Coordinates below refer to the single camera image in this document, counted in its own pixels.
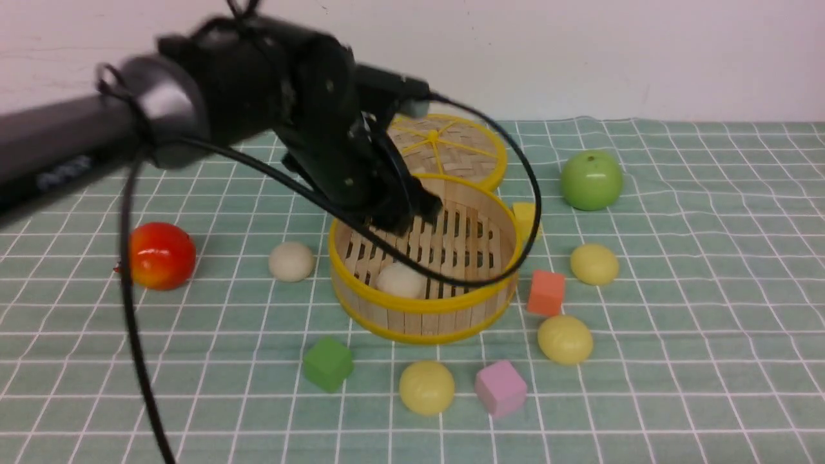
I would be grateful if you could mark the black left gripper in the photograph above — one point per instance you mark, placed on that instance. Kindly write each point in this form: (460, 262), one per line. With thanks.
(344, 153)

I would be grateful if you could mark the white bun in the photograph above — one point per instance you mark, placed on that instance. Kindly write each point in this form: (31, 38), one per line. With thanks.
(291, 262)
(396, 279)

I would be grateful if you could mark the yellow bun front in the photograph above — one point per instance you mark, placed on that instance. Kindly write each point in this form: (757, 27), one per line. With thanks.
(427, 388)

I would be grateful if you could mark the yellow bun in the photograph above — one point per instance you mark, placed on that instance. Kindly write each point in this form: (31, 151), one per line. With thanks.
(427, 388)
(594, 264)
(565, 340)

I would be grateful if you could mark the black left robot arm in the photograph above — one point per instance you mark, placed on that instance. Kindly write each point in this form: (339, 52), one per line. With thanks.
(232, 79)

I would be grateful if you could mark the bamboo steamer tray yellow rims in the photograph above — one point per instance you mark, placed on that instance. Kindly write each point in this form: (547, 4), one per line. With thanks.
(476, 237)

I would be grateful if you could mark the woven bamboo steamer lid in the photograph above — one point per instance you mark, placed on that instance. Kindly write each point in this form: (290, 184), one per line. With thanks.
(452, 146)

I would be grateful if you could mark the yellow cube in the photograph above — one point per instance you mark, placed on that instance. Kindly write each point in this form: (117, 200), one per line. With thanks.
(524, 214)

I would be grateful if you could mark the orange cube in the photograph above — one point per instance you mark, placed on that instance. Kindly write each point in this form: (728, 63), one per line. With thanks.
(547, 293)

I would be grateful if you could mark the green cube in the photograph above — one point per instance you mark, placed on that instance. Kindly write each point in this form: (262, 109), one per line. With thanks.
(327, 364)

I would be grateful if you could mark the green apple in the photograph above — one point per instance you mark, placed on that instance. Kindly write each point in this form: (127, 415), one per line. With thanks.
(591, 180)

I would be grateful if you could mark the pink cube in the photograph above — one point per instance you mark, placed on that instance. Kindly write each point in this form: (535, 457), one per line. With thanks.
(500, 388)

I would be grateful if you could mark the red pomegranate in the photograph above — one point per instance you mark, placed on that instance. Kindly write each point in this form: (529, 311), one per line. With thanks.
(163, 257)

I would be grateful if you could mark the green checkered tablecloth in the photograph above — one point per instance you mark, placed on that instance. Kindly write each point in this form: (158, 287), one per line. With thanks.
(708, 346)

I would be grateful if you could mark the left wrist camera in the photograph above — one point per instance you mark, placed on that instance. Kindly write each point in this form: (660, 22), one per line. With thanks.
(383, 92)

